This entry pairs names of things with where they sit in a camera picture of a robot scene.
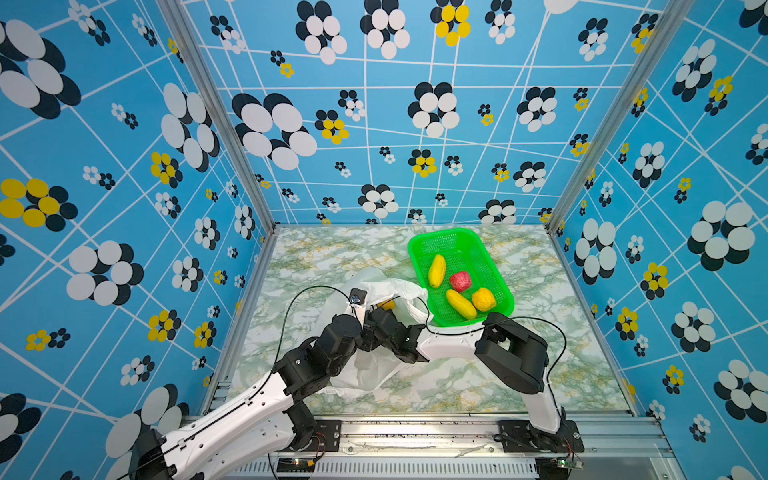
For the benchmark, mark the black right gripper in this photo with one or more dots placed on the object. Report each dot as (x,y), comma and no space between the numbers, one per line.
(388,313)

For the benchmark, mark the left aluminium frame post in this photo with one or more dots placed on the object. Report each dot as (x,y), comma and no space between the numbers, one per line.
(180,28)

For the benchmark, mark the wrinkled yellow toy fruit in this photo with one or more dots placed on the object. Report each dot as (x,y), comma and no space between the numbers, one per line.
(483,300)

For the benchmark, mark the green plastic basket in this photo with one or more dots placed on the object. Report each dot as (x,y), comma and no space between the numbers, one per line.
(463,251)

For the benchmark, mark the white plastic bag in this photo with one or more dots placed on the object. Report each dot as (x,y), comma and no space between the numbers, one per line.
(396,307)

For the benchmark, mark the orange yellow toy fruit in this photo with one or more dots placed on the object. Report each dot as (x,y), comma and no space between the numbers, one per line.
(388,305)

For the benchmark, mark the aluminium frame post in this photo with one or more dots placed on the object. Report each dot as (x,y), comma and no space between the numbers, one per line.
(671,19)
(180,28)

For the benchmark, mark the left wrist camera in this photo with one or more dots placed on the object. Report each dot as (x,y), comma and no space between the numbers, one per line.
(357,303)

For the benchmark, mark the right aluminium frame post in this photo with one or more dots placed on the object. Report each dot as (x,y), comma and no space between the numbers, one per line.
(671,19)

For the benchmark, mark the front aluminium rail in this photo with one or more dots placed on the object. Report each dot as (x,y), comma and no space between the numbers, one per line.
(462,447)

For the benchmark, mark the long yellow toy mango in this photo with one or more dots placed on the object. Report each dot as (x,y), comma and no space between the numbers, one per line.
(437,271)

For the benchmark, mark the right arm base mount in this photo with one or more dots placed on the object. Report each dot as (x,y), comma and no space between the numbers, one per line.
(518,436)

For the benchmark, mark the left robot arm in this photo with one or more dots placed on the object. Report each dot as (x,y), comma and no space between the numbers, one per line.
(266,418)

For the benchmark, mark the pink toy fruit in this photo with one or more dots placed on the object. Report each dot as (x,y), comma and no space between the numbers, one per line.
(460,281)

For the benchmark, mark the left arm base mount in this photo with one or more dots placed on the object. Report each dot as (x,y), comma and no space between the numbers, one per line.
(325,436)

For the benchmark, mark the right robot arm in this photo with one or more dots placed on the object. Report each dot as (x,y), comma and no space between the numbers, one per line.
(516,355)

